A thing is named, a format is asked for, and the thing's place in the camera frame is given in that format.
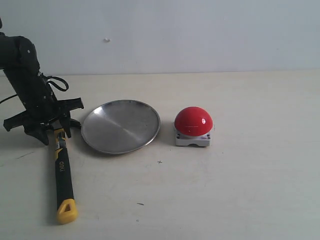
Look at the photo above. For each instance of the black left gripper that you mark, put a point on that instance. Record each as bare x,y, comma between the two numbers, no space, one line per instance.
42,115

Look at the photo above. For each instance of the black yellow claw hammer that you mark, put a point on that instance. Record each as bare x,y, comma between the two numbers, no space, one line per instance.
61,201

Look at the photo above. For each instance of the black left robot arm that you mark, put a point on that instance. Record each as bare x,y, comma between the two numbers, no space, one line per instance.
19,62

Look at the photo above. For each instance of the red dome push button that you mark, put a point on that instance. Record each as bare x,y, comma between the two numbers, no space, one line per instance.
193,126

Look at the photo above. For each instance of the round steel plate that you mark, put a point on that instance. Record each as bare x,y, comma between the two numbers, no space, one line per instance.
120,126

